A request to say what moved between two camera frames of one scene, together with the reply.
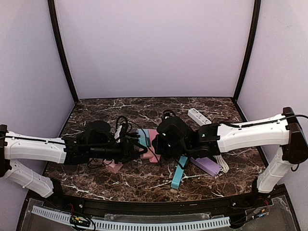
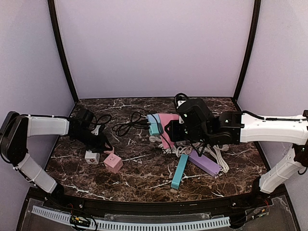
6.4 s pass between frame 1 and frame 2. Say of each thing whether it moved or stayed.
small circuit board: stayed
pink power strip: moved
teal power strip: stayed
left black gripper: moved
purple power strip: stayed
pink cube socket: stayed
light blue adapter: moved
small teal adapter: moved
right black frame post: stayed
